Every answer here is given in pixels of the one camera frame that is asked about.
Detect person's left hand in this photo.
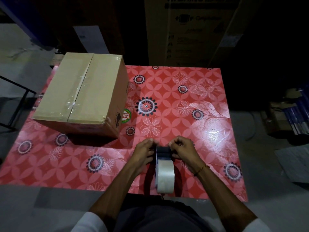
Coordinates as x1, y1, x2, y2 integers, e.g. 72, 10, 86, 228
130, 138, 160, 176

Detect person's right hand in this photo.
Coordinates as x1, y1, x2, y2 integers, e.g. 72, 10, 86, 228
168, 136, 206, 175

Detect black tape dispenser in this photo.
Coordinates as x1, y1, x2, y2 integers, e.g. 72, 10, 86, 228
152, 145, 178, 167

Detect person's right forearm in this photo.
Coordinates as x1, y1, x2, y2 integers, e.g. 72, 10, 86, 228
194, 165, 257, 226

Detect person's left forearm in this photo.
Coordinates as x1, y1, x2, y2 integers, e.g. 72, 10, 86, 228
89, 162, 145, 221

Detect red floral tablecloth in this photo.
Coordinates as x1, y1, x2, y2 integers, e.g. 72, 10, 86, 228
0, 65, 248, 203

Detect clear packing tape roll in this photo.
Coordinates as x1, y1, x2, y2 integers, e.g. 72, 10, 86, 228
155, 159, 175, 195

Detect person's dark trousers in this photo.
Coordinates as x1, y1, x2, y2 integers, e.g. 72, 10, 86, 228
116, 194, 213, 232

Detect taped brown cardboard box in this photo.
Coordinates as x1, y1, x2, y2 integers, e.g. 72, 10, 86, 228
31, 52, 129, 139

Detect large printed cardboard carton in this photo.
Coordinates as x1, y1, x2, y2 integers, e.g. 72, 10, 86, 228
144, 0, 244, 68

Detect grey flat sheet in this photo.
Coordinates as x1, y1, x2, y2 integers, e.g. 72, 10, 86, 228
274, 145, 309, 184

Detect stack of dark booklets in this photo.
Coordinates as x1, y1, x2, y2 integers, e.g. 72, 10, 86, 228
281, 88, 309, 135

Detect gold bracelet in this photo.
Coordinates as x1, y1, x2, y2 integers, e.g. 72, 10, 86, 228
194, 165, 210, 177

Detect black metal frame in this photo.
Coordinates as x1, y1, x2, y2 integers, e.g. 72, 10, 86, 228
0, 75, 37, 133

